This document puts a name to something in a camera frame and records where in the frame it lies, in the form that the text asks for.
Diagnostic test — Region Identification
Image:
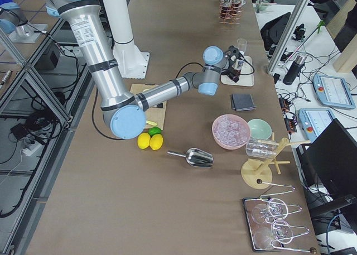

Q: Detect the clear wine glass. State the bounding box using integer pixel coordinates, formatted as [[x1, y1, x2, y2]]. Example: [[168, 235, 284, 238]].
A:
[[237, 39, 248, 55]]

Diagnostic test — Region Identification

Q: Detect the wooden cup tree stand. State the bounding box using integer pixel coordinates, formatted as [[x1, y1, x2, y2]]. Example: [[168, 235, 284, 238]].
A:
[[241, 133, 311, 189]]

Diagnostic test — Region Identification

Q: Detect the black thermos bottle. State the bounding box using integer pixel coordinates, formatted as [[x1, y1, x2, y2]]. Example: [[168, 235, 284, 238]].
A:
[[283, 54, 307, 85]]

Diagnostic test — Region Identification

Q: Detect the whole lemon left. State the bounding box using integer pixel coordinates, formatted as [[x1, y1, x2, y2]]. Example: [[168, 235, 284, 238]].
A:
[[137, 132, 151, 150]]

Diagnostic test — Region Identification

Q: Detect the grey folded cloth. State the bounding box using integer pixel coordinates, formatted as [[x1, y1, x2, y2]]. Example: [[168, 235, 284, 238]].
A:
[[231, 94, 256, 111]]

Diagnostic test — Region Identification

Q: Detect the wooden cutting board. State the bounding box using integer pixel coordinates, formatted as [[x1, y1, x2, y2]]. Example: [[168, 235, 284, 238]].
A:
[[130, 84, 167, 130]]

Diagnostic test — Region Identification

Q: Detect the hanging wine glass lower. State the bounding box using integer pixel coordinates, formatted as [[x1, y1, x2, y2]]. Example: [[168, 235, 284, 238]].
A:
[[253, 220, 293, 251]]

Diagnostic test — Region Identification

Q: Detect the teach pendant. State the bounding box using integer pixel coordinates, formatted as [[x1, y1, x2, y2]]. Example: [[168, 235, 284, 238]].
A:
[[298, 108, 335, 143], [313, 74, 356, 109]]

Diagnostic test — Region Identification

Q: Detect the green empty bowl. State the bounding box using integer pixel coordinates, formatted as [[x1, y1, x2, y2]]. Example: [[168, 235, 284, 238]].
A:
[[248, 119, 272, 139]]

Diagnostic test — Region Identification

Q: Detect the cream rabbit tray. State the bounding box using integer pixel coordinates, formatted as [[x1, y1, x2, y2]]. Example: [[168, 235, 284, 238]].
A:
[[220, 62, 254, 87]]

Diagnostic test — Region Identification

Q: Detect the tea bottle under handle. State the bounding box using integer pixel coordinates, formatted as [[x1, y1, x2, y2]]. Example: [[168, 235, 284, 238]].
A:
[[231, 0, 242, 15]]

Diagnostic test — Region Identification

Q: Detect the tea bottle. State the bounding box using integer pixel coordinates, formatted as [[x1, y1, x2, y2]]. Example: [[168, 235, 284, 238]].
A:
[[231, 0, 242, 15], [220, 0, 232, 19], [233, 59, 244, 77]]

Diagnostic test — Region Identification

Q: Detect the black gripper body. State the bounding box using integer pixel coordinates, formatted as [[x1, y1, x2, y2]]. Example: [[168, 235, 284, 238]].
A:
[[224, 45, 243, 71]]

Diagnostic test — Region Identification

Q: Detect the hanging wine glass upper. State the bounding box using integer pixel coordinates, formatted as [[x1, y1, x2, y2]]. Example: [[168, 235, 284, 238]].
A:
[[252, 198, 288, 224]]

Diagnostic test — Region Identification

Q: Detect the wire glass rack tray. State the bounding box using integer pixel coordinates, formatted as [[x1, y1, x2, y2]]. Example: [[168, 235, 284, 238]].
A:
[[242, 183, 317, 254]]

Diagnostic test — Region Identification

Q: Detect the green lime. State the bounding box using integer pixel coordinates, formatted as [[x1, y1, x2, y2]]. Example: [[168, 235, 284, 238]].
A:
[[148, 127, 162, 137]]

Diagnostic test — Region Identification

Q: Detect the metal ice scoop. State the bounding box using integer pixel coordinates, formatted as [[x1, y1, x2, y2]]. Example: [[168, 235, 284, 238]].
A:
[[167, 148, 214, 168]]

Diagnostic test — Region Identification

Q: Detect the copper wire bottle basket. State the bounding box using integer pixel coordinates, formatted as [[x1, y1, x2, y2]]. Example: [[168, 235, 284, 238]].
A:
[[219, 0, 243, 25]]

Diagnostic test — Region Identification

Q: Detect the teach pendant lower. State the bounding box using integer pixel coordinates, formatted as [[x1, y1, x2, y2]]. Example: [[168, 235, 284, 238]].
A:
[[298, 108, 335, 143]]

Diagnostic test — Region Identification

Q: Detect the hanging wine glass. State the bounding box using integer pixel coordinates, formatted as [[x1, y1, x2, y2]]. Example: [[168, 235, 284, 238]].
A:
[[252, 198, 288, 224], [253, 220, 293, 251]]

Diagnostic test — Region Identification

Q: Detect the pink bowl of ice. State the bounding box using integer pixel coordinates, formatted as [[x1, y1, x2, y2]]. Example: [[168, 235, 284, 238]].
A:
[[211, 114, 251, 150]]

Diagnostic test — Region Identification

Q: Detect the black monitor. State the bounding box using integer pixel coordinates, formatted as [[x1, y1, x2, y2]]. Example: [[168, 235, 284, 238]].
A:
[[305, 119, 356, 198]]

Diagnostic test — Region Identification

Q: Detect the whole lemon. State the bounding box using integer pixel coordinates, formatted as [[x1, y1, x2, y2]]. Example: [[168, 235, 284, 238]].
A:
[[137, 132, 151, 150], [149, 134, 163, 151]]

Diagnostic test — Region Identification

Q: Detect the black laptop bag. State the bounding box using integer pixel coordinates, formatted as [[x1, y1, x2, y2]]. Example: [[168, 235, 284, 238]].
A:
[[260, 12, 291, 51]]

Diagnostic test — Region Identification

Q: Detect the teach pendant upper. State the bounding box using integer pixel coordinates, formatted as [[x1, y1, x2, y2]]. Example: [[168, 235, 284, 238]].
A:
[[313, 74, 356, 109]]

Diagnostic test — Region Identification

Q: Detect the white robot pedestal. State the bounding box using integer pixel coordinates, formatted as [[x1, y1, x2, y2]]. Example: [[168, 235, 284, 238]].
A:
[[103, 0, 149, 79]]

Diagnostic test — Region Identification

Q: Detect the aluminium frame post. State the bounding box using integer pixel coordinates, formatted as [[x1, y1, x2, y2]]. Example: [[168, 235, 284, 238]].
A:
[[267, 0, 310, 76]]

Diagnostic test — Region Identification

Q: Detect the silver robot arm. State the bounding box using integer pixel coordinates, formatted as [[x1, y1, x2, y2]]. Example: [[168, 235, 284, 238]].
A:
[[47, 0, 242, 139]]

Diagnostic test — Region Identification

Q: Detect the whole lemon right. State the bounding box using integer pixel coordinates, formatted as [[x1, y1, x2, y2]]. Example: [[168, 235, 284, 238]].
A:
[[149, 134, 163, 151]]

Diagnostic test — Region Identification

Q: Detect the yellow plastic knife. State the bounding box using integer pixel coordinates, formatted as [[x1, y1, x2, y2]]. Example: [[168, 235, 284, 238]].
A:
[[146, 121, 157, 126]]

